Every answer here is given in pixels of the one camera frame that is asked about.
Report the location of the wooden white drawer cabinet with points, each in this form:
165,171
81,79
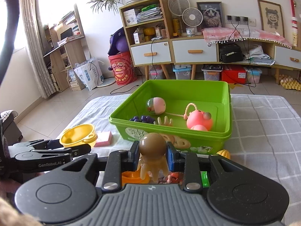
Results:
194,50

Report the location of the white desk fan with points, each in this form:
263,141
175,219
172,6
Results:
192,17

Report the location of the purple toy grapes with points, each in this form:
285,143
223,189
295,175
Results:
143,119

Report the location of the black bag on shelf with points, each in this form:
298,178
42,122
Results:
230,53

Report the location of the pink pig squeeze toy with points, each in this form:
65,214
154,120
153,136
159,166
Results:
195,118

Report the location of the framed cartoon drawing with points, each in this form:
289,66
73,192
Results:
271,17

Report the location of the grey checked table cloth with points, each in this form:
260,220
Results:
265,138

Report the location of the pink checked cloth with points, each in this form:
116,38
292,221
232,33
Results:
224,34

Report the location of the yellow toy pot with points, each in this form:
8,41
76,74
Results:
78,135

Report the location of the orange toy dish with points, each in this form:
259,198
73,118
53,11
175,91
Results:
133,177

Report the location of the red printed bag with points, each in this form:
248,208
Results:
123,68

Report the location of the white paper shopping bag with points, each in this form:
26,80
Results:
89,73

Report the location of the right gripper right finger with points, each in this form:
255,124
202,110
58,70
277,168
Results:
181,162

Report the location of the framed cat picture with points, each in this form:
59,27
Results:
212,14

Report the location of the toy corn cob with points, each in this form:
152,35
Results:
224,153

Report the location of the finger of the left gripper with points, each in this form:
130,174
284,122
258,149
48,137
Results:
41,144
59,152

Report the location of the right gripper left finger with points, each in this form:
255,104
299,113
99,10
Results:
125,160

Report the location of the yellow egg tray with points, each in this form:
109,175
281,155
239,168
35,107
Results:
289,83

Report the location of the pink clear egg toy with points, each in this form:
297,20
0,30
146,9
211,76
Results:
156,105

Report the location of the green plastic storage box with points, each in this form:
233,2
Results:
209,96

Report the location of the red cardboard box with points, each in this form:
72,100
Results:
233,74

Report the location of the tan rubber hand toy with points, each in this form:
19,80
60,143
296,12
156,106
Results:
165,122

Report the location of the wooden desk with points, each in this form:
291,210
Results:
65,40

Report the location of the pink sticky note block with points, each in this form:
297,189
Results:
104,138

